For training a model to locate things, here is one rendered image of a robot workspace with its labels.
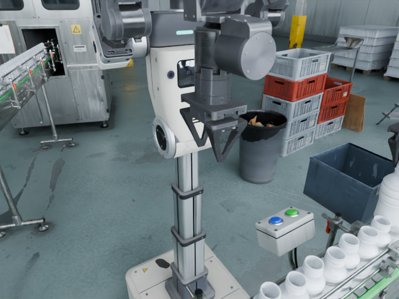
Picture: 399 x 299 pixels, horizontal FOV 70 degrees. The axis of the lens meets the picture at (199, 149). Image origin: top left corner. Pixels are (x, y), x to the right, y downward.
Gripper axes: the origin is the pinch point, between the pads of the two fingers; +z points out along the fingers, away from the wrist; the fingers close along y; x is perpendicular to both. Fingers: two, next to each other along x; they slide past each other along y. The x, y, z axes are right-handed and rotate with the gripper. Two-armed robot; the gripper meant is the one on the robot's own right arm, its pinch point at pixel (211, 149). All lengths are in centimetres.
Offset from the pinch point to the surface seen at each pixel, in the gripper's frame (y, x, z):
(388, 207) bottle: 14.7, 41.5, 20.5
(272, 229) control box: 0.5, 19.0, 27.9
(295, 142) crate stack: -159, 229, 126
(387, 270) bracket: 20, 39, 35
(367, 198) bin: -8, 85, 50
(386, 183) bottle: 12.4, 41.6, 14.7
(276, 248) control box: 3.2, 18.6, 31.7
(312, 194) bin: -32, 85, 64
